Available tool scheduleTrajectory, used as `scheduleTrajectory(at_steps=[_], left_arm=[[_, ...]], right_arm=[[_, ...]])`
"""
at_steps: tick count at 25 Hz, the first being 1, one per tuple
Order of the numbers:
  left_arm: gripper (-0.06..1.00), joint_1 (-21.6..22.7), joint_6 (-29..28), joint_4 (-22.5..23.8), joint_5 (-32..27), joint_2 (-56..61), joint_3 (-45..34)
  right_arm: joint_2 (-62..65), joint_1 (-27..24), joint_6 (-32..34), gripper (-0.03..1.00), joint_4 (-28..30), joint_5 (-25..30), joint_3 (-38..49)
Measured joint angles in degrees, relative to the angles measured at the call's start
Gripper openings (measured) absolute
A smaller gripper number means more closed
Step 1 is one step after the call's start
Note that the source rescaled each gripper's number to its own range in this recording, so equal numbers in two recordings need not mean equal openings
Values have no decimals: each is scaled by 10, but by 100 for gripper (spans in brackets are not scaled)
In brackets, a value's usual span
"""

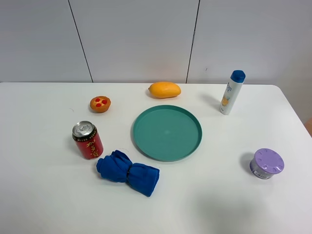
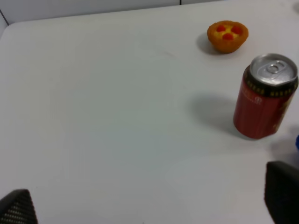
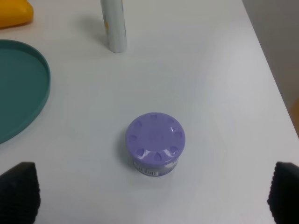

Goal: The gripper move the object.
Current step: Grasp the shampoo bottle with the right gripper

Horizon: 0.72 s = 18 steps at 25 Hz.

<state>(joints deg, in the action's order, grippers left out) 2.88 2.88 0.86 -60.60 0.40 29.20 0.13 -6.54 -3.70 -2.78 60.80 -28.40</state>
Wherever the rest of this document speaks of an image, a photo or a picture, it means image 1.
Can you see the white shampoo bottle blue cap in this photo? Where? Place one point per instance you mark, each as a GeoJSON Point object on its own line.
{"type": "Point", "coordinates": [232, 90]}

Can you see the teal round plate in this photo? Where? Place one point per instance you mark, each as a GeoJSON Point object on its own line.
{"type": "Point", "coordinates": [166, 133]}

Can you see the yellow mango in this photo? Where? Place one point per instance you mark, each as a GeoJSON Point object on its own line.
{"type": "Point", "coordinates": [164, 90]}

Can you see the orange fruit tart toy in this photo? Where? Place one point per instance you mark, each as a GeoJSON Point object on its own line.
{"type": "Point", "coordinates": [100, 104]}

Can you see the blue rolled cloth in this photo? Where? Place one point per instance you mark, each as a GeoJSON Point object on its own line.
{"type": "Point", "coordinates": [117, 167]}

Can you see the red drink can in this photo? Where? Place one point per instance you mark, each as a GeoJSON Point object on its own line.
{"type": "Point", "coordinates": [87, 139]}

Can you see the purple lidded round container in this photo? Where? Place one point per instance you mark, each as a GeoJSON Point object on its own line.
{"type": "Point", "coordinates": [266, 163]}

